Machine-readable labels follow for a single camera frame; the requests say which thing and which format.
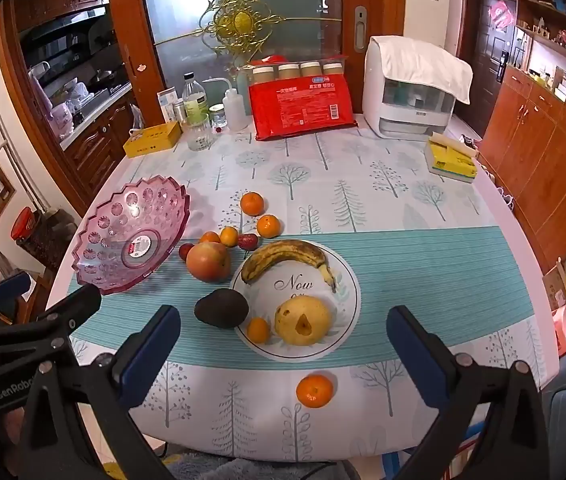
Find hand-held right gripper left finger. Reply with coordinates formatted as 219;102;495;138
15;304;182;480

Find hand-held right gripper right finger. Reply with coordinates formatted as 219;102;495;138
387;305;551;480

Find dark avocado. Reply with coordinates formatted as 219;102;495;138
194;288;250;330

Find pink glass fruit bowl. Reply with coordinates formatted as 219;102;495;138
72;175;191;296

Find red apple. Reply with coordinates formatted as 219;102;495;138
186;241;232;282

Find yellow pear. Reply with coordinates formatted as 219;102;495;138
274;296;332;347

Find ripe yellow banana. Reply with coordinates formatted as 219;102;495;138
240;240;338;293

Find red-lidded dark jar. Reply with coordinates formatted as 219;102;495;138
11;206;71;271

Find wooden lower kitchen cabinets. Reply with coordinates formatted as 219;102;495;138
60;95;136;196

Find yellow box with white flap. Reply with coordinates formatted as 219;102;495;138
423;132;479;183

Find long yellow cardboard box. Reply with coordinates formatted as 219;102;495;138
123;121;182;159

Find clear drinking glass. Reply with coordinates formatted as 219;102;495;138
185;114;212;152

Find white paper carton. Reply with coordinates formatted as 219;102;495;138
157;87;179;123

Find white countertop appliance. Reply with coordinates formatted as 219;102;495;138
362;35;456;141

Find white squeeze bottle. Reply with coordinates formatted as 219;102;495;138
202;77;249;132

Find clear bottle with green label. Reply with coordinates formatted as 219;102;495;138
181;72;209;123

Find kitchen range hood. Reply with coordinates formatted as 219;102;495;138
18;5;114;43

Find red plastic package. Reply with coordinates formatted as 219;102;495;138
248;77;356;142

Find white cloth cover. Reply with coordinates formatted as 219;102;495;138
369;35;474;106

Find dark entry door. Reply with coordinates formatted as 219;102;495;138
466;0;518;136

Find wood framed glass sliding door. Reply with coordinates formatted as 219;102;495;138
103;0;406;126

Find golden door ornament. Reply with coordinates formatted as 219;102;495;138
155;0;344;58

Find red door decoration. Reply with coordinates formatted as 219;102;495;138
488;0;514;28

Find metal wall pipe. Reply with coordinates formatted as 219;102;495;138
0;90;46;213

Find wooden wall cabinet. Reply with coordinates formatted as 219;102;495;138
478;0;566;271

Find metal sliding door handle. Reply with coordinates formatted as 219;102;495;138
354;6;367;51

